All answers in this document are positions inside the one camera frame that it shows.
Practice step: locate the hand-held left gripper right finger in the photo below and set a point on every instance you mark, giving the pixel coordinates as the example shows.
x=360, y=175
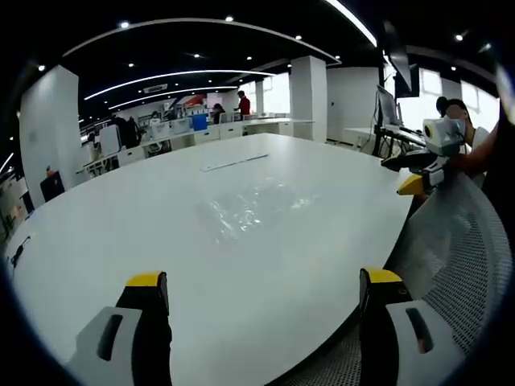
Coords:
x=410, y=342

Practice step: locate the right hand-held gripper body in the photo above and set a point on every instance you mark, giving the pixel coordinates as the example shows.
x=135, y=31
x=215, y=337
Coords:
x=442, y=134

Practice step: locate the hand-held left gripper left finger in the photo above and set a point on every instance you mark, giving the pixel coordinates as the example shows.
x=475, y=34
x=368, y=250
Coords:
x=120, y=342

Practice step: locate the clear food packaging bag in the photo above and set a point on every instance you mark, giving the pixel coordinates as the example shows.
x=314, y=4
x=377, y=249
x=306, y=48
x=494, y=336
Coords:
x=231, y=221
x=281, y=197

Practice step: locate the white side desk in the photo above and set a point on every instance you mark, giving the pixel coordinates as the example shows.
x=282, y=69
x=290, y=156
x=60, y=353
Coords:
x=364, y=134

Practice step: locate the desktop monitor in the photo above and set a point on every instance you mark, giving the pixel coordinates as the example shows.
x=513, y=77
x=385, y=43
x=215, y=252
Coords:
x=386, y=106

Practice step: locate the hanging black screen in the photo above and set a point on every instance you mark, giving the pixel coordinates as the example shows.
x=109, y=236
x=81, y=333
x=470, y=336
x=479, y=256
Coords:
x=404, y=68

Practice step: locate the black office chair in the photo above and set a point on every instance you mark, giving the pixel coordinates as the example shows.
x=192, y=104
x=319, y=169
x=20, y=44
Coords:
x=52, y=187

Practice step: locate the white flat strip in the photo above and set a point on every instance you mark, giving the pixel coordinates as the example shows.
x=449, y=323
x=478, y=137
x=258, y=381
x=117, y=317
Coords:
x=235, y=163

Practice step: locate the long white counter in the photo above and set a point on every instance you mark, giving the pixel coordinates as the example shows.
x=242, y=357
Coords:
x=209, y=134

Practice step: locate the blue box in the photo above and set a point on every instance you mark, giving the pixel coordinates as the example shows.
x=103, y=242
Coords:
x=200, y=122

